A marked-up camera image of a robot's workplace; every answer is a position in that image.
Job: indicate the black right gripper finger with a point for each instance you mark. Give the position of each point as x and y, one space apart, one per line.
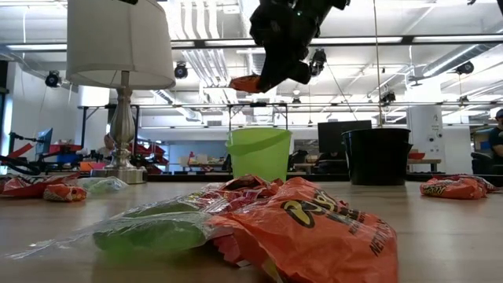
277 74
300 72

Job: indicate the orange Reese's candy pack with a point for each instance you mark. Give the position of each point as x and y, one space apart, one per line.
452 189
314 236
245 83

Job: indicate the green candy in clear wrapper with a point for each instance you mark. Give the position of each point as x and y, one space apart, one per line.
149 236
103 185

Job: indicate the black monitor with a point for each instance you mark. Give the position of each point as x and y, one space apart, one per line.
344 135

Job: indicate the overhead beam with lights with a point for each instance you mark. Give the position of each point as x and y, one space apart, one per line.
196 42

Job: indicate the green plastic bucket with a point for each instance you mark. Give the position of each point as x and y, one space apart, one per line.
259 157

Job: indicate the black plastic bucket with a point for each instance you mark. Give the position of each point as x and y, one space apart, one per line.
375 161

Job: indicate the orange bowl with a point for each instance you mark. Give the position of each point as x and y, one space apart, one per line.
416 156

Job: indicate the red storage bins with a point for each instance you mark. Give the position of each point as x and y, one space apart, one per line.
155 151

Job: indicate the wooden table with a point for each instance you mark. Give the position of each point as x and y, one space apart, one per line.
426 161

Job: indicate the white shade silver table lamp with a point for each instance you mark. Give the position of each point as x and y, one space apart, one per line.
118 39

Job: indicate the person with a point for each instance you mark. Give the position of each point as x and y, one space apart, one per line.
497 137
107 147

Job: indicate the black office chair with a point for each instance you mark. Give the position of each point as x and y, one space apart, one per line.
482 163

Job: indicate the blue screen monitor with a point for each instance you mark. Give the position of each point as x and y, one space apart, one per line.
44 141

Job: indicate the small orange Reese's pack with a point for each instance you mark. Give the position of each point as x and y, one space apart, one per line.
64 193

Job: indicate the red machine part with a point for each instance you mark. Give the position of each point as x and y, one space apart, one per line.
17 151

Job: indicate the black ceiling camera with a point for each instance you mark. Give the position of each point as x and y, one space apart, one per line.
317 62
53 79
181 71
388 97
465 67

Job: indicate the black aluminium table frame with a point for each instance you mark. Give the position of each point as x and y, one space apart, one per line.
188 177

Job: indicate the tall black table frame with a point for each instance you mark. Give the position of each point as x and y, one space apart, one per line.
83 126

